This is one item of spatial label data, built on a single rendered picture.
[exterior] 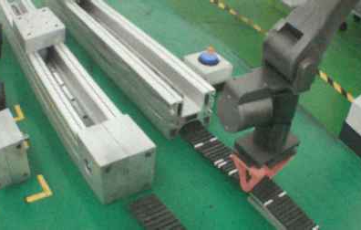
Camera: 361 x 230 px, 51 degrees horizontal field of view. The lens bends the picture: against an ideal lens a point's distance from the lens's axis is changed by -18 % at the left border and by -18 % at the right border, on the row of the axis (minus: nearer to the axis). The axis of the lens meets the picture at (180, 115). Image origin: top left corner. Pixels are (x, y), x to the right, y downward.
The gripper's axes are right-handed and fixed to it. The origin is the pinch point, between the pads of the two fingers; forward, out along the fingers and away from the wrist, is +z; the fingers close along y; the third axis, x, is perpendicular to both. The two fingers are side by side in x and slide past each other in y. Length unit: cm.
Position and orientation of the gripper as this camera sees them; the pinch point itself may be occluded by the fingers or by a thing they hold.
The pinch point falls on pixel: (256, 180)
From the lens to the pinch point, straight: 75.6
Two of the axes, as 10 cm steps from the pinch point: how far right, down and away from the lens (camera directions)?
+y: -8.1, 2.9, -5.1
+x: 5.8, 5.4, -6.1
